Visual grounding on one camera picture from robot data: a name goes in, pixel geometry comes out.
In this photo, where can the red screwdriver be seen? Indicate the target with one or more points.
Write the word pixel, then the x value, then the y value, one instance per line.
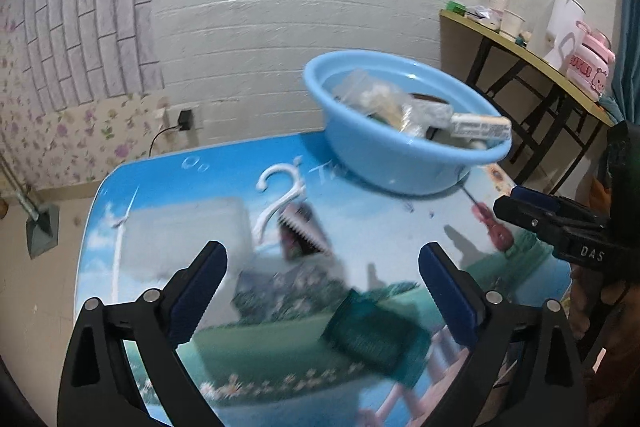
pixel 492 227

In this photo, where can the white toothpaste box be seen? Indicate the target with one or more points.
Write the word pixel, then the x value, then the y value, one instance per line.
pixel 480 127

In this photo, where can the wooden side table black legs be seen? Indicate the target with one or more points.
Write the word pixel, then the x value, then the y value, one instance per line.
pixel 540 67

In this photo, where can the white plastic hanger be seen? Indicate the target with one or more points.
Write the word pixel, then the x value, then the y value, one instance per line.
pixel 292 194

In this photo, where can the teal green box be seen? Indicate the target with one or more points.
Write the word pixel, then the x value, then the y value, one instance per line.
pixel 375 332

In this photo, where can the grey block with pole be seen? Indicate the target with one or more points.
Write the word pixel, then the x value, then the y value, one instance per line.
pixel 42 234

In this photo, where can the black comb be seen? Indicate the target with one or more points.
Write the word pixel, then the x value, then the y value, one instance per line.
pixel 300 232

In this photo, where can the small teal bottle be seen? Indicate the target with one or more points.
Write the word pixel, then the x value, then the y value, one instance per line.
pixel 523 40

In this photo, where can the white wall socket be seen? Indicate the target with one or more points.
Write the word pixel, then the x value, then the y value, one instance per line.
pixel 197 117

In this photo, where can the translucent plastic box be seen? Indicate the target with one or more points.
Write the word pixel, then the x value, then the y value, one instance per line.
pixel 185 232

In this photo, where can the white plastic packet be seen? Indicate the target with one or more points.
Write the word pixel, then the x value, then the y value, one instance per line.
pixel 480 14

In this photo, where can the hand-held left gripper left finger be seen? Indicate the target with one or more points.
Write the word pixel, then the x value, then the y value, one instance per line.
pixel 197 292

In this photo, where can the orange clothing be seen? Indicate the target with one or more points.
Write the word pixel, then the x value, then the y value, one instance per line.
pixel 597 194

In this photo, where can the black charger plug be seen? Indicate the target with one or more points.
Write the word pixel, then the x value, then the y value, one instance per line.
pixel 185 120

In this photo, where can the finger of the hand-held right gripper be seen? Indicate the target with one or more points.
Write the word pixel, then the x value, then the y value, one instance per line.
pixel 535 199
pixel 520 214

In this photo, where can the blue curtain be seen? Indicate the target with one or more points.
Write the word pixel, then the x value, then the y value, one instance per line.
pixel 627 57

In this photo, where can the pink water bottle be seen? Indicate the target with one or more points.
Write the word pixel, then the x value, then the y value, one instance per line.
pixel 590 72

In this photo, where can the small green box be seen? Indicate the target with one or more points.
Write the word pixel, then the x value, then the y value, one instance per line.
pixel 455 8

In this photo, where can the white electric kettle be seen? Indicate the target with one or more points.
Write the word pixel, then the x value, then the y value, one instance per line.
pixel 555 22

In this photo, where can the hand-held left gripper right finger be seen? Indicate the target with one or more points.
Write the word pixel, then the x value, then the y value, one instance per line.
pixel 452 297

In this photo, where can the silver foil packet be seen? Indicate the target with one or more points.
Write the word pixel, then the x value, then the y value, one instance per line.
pixel 430 112

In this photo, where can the blue plastic basin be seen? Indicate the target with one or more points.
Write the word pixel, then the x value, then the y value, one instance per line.
pixel 350 147

